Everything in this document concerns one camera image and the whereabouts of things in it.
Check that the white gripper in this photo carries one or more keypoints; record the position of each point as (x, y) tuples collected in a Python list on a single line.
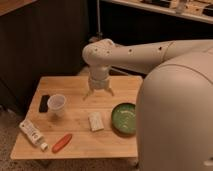
[(98, 85)]

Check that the white sponge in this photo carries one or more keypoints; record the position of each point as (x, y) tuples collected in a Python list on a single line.
[(95, 121)]

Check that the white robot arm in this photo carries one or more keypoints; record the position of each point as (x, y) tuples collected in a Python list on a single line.
[(174, 107)]

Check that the white ceramic cup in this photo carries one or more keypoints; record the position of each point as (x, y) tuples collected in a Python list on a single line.
[(56, 104)]

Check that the green plate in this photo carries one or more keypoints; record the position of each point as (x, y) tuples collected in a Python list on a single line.
[(123, 118)]

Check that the wooden table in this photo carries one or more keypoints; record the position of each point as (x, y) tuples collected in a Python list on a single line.
[(85, 143)]

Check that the orange carrot toy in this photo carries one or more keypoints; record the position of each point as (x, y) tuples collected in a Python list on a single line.
[(60, 144)]

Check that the black phone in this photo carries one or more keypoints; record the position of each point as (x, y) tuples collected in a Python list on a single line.
[(43, 107)]

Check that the white tube with cap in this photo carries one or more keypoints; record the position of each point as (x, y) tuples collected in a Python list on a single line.
[(33, 134)]

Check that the metal shelf rack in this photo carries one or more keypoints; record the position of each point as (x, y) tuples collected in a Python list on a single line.
[(134, 21)]

